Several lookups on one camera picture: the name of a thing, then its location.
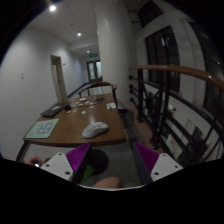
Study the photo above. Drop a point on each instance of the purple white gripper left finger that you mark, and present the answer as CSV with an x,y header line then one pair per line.
x,y
73,166

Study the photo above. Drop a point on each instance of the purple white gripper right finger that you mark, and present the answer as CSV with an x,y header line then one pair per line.
x,y
157,166

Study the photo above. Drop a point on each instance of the white computer mouse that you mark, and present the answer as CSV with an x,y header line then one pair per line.
x,y
94,129

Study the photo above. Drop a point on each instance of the light green mouse pad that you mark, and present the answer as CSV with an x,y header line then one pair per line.
x,y
42,129

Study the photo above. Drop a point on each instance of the wooden table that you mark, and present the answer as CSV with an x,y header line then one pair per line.
x,y
68,131

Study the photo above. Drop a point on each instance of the black laptop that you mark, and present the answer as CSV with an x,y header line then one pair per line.
x,y
55,109

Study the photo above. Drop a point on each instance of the wooden handrail with black railing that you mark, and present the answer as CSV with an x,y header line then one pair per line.
x,y
156,113

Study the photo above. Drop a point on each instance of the white paper note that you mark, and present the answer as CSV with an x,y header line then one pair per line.
x,y
111,106

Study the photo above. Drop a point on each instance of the wooden chair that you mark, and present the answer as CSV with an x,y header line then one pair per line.
x,y
101,85

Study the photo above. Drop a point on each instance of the double glass door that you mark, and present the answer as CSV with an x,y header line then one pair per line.
x,y
94,71

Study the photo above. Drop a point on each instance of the side doorway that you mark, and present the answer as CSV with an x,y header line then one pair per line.
x,y
58,78

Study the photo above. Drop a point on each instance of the green exit sign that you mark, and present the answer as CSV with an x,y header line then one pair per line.
x,y
93,55

